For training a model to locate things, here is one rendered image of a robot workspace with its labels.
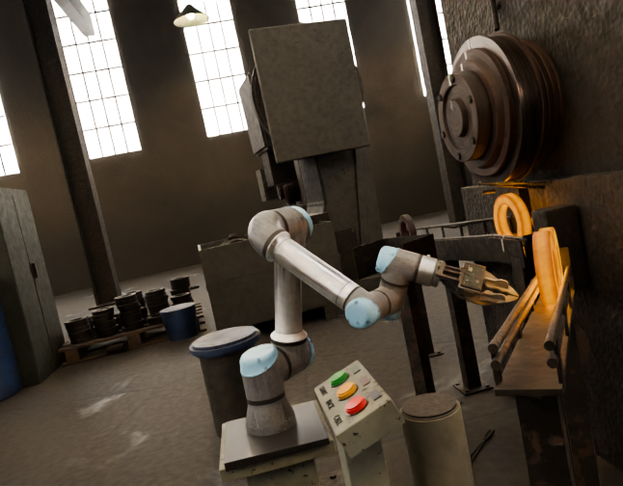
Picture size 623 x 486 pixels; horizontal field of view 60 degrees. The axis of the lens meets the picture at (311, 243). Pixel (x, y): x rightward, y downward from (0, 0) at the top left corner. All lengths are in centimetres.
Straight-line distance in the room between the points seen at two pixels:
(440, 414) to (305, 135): 342
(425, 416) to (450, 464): 10
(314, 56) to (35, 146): 869
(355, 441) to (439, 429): 21
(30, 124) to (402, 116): 778
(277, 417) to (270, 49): 325
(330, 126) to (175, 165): 765
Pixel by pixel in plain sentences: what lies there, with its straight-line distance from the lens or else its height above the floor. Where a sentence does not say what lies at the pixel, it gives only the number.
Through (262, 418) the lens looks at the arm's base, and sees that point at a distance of 164.
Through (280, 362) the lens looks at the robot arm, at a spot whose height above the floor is 50.
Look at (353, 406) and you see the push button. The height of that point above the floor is 61.
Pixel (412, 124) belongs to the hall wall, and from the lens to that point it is 1246.
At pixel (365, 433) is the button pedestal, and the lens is 94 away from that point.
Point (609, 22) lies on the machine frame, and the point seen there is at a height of 124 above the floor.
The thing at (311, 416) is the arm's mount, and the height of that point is 32.
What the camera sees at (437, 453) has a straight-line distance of 111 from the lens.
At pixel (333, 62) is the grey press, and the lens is 450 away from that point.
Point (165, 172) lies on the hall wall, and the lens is 1174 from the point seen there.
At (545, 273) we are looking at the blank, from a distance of 115.
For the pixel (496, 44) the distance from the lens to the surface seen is 173.
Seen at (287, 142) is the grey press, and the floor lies 140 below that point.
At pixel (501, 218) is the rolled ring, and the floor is 76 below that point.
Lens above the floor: 97
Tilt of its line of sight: 5 degrees down
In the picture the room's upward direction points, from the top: 12 degrees counter-clockwise
